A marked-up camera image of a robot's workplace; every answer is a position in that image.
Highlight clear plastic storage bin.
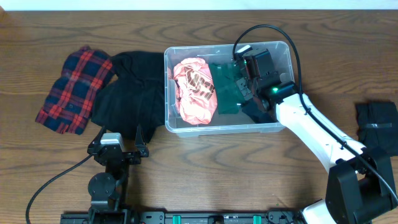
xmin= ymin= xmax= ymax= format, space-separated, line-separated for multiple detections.
xmin=164 ymin=41 xmax=294 ymax=138

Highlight large black garment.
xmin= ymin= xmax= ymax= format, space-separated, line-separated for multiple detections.
xmin=91 ymin=51 xmax=165 ymax=142

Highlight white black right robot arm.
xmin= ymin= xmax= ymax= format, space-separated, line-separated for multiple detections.
xmin=233 ymin=48 xmax=397 ymax=223

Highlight red navy plaid shirt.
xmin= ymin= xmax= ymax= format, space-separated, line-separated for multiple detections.
xmin=35 ymin=46 xmax=114 ymax=135

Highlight black taped garment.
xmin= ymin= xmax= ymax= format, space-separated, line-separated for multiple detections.
xmin=355 ymin=101 xmax=397 ymax=157

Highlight dark green garment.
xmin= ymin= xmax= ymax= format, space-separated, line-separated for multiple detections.
xmin=209 ymin=63 xmax=245 ymax=114

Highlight navy garment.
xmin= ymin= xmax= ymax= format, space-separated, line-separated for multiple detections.
xmin=241 ymin=98 xmax=275 ymax=124

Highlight pink folded garment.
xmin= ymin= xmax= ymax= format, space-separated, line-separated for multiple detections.
xmin=172 ymin=57 xmax=218 ymax=125

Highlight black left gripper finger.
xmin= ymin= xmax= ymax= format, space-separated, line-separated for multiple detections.
xmin=135 ymin=124 xmax=147 ymax=152
xmin=92 ymin=126 xmax=106 ymax=145

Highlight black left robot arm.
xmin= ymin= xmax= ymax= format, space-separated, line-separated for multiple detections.
xmin=87 ymin=126 xmax=149 ymax=224

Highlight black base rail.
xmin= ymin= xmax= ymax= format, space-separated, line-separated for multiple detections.
xmin=60 ymin=210 xmax=305 ymax=224

